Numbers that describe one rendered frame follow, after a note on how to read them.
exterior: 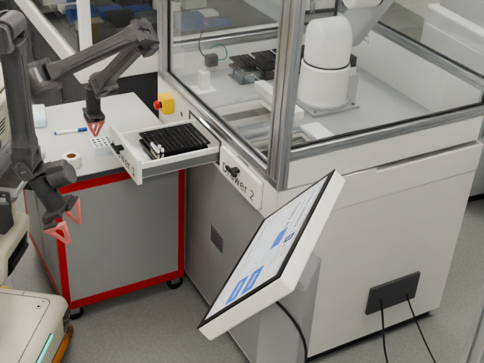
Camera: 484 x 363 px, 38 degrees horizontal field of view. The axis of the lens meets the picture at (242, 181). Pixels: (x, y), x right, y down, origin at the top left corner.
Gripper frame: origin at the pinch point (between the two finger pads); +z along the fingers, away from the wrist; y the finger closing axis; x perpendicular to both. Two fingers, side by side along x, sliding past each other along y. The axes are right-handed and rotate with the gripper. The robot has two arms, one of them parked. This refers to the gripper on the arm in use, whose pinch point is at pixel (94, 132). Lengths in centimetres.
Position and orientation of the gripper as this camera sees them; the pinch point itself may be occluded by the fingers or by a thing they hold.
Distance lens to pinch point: 287.8
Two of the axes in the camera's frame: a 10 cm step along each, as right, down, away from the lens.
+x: -9.0, 1.7, -4.1
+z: -0.7, 8.6, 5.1
